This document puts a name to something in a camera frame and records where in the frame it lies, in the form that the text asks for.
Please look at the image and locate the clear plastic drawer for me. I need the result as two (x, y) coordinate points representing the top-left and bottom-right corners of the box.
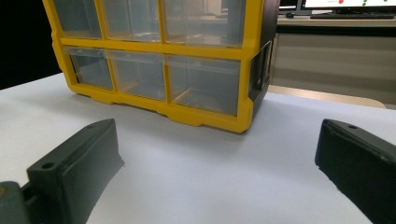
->
(162, 0), (247, 49)
(106, 49), (167, 102)
(164, 55), (242, 118)
(101, 0), (163, 43)
(64, 46), (115, 91)

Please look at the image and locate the beige office desk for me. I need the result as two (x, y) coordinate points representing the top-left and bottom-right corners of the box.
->
(270, 15), (396, 105)

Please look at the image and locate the light wooden table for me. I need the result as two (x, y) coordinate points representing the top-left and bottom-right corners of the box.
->
(266, 84), (388, 110)

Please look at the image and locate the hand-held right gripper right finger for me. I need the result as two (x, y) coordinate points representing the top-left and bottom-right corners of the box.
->
(314, 119), (396, 224)

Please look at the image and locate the black keyboard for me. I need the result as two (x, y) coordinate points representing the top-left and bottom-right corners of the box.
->
(309, 12), (396, 21)

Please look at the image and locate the yellow black drawer cabinet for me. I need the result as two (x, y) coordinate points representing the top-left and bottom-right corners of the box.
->
(41, 0), (281, 134)

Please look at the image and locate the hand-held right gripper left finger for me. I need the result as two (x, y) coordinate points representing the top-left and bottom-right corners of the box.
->
(21, 118), (125, 224)

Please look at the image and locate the computer monitor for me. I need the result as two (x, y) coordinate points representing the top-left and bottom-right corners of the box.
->
(295, 0), (396, 16)

